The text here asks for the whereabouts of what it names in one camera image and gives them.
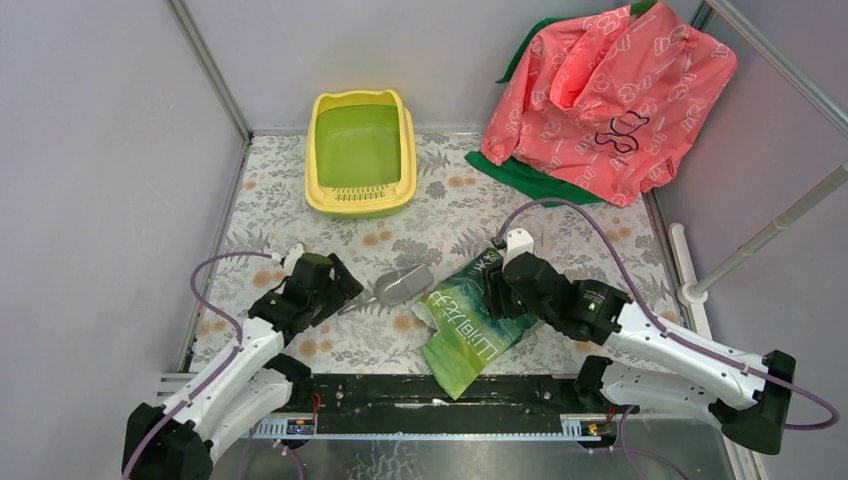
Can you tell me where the white metal pole stand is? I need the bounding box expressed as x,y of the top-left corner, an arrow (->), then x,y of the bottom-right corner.
668,163 -> 847,339

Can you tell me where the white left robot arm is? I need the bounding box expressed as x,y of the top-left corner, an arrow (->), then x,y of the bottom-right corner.
122,243 -> 363,479

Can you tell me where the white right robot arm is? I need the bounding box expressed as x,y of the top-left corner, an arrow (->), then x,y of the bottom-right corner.
381,253 -> 796,455

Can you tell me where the floral table mat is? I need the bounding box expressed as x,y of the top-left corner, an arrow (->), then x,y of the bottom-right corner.
184,133 -> 692,375

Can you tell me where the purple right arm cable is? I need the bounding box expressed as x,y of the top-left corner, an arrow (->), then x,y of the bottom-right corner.
493,197 -> 841,480

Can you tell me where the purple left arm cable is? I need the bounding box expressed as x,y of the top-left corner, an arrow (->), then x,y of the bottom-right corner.
119,250 -> 306,480

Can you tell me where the silver metal scoop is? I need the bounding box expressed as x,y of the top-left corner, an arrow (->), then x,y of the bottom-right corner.
338,264 -> 434,315

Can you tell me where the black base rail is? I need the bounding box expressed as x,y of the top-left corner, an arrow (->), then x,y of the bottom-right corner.
274,374 -> 615,437

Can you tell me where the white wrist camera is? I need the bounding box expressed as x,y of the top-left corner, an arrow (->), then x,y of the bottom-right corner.
493,228 -> 534,257
270,242 -> 305,271

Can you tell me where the green litter bag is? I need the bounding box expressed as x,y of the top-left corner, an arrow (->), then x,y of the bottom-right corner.
411,248 -> 541,400

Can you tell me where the yellow litter box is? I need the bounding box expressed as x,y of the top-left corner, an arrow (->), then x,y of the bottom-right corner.
304,89 -> 417,218

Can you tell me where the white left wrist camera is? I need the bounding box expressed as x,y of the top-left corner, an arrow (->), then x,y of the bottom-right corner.
270,242 -> 305,271

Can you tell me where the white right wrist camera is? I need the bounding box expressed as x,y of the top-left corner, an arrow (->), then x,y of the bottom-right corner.
493,228 -> 534,257

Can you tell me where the green cloth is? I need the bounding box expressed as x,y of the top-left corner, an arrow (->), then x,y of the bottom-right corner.
465,2 -> 667,207

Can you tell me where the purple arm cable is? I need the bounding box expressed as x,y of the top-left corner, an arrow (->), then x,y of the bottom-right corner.
119,250 -> 306,480
493,197 -> 841,480

